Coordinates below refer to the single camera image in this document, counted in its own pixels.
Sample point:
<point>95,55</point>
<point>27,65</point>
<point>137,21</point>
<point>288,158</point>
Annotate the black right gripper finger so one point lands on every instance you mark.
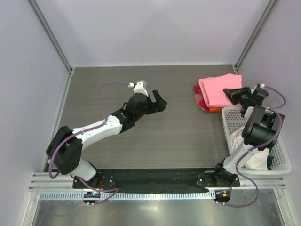
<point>243,110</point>
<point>230,93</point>

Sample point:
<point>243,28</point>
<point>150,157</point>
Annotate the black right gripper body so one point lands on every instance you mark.
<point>246,92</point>

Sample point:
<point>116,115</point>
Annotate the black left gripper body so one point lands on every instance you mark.
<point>149,108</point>

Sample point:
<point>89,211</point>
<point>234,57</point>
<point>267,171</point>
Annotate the pink t shirt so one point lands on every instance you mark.
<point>212,89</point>

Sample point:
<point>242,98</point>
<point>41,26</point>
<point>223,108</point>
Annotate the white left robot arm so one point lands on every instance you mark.
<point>67,145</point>

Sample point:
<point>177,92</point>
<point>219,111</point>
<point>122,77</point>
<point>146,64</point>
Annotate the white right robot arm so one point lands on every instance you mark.
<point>261,132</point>

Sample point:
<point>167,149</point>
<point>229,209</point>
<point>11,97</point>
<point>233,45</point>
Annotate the white plastic laundry basket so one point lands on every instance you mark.
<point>232,120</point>

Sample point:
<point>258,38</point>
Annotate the orange folded t shirt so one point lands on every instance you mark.
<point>215,109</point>

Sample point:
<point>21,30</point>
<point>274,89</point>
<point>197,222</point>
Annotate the white t shirt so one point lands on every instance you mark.
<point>256,162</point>

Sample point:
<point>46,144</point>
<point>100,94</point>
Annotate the dark green t shirt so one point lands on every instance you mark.
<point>270,159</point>

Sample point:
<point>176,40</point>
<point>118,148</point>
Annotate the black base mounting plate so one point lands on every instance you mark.
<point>163,181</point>

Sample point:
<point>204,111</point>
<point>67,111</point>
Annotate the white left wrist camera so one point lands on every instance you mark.
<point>139,87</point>

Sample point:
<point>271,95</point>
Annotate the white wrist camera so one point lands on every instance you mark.
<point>259,89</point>
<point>139,87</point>

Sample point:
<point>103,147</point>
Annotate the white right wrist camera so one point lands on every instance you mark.
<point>259,89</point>

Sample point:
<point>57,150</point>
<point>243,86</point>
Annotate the right aluminium frame post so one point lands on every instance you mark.
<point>255,33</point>

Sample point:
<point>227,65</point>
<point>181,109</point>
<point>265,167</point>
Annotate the aluminium frame post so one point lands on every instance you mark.
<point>255,33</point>
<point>42,20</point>

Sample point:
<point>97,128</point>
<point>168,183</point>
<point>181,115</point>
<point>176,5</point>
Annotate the white slotted cable duct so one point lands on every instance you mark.
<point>92,195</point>

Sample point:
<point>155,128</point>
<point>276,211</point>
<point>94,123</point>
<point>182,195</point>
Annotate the left aluminium frame post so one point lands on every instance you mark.
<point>42,20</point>

